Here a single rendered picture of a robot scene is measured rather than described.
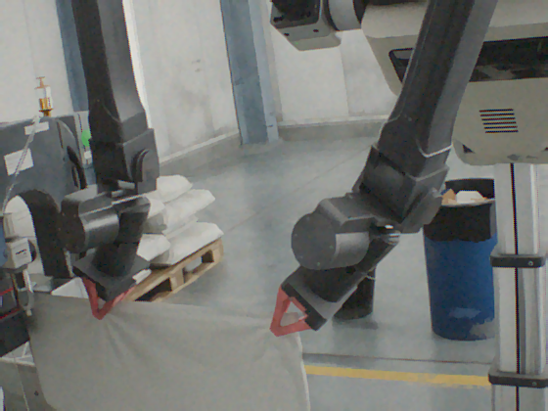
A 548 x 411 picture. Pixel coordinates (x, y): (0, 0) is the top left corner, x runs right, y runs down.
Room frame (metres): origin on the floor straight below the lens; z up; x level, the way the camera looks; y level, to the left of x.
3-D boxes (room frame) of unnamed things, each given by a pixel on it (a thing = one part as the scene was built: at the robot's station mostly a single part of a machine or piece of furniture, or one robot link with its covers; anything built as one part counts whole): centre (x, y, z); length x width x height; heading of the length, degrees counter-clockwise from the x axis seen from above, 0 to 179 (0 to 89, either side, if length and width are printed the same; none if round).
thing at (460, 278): (2.93, -0.87, 0.32); 0.51 x 0.48 x 0.65; 151
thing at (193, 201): (4.41, 0.67, 0.44); 0.68 x 0.44 x 0.15; 151
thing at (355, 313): (3.33, -0.34, 0.13); 0.30 x 0.30 x 0.26
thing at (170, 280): (4.23, 0.99, 0.07); 1.20 x 0.82 x 0.14; 153
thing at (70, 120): (1.19, 0.33, 1.29); 0.08 x 0.05 x 0.09; 61
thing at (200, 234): (4.41, 0.66, 0.20); 0.67 x 0.43 x 0.15; 151
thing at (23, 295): (0.93, 0.38, 1.11); 0.03 x 0.03 x 0.06
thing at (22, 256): (0.94, 0.38, 1.14); 0.05 x 0.04 x 0.16; 151
